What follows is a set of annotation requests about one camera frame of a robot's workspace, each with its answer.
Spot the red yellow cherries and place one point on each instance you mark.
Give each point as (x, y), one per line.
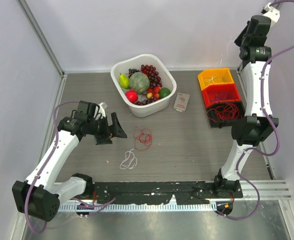
(153, 93)

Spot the green melon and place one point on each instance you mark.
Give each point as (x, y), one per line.
(139, 82)

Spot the black storage bin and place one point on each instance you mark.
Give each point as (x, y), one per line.
(225, 114)

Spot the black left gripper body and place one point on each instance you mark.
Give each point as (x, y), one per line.
(100, 128)

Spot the red apple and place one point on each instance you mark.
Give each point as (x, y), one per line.
(132, 96)

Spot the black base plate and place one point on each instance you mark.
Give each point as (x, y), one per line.
(161, 192)

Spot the green lime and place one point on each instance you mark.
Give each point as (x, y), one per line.
(164, 92)

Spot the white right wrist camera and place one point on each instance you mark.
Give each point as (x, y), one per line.
(272, 11)

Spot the red storage bin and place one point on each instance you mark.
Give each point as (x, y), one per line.
(223, 93)

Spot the white red card box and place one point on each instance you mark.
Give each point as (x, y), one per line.
(181, 102)

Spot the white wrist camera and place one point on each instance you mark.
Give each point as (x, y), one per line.
(272, 11)
(100, 111)

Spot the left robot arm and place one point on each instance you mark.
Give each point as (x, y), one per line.
(38, 196)

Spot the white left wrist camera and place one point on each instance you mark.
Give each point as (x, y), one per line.
(100, 111)

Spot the aluminium rail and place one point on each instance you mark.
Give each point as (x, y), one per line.
(274, 190)

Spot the yellow storage bin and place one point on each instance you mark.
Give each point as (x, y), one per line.
(214, 76)

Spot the dark purple grape bunch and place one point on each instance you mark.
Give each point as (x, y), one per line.
(132, 71)

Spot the green pear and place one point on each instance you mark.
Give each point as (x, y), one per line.
(124, 81)

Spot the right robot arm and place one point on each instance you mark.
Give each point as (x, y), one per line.
(258, 122)

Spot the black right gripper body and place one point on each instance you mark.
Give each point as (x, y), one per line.
(241, 39)

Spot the dark red grapes front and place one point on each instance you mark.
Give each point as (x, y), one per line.
(146, 101)

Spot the red grape bunch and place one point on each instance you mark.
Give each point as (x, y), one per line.
(153, 75)

